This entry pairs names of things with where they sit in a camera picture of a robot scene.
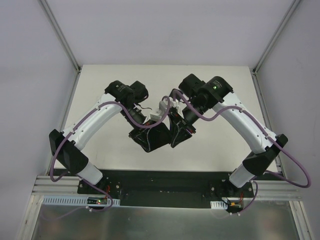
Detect phone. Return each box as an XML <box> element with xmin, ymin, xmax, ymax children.
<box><xmin>145</xmin><ymin>123</ymin><xmax>172</xmax><ymax>153</ymax></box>

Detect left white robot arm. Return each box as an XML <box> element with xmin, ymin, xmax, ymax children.
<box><xmin>48</xmin><ymin>80</ymin><xmax>170</xmax><ymax>186</ymax></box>

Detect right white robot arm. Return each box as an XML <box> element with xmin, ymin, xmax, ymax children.
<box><xmin>168</xmin><ymin>73</ymin><xmax>288</xmax><ymax>189</ymax></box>

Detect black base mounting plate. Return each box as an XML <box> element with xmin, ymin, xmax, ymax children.
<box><xmin>77</xmin><ymin>170</ymin><xmax>254</xmax><ymax>209</ymax></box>

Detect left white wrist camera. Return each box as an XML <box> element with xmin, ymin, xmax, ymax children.
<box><xmin>145</xmin><ymin>109</ymin><xmax>168</xmax><ymax>123</ymax></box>

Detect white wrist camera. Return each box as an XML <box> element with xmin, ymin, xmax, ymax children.
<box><xmin>145</xmin><ymin>109</ymin><xmax>168</xmax><ymax>123</ymax></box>
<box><xmin>158</xmin><ymin>96</ymin><xmax>183</xmax><ymax>117</ymax></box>

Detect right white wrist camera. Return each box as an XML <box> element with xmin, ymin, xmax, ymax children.
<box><xmin>158</xmin><ymin>96</ymin><xmax>183</xmax><ymax>117</ymax></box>

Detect right white cable duct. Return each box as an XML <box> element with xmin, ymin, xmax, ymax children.
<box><xmin>210</xmin><ymin>201</ymin><xmax>228</xmax><ymax>210</ymax></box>

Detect aluminium frame rail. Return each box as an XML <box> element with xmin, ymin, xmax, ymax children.
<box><xmin>31</xmin><ymin>175</ymin><xmax>79</xmax><ymax>196</ymax></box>

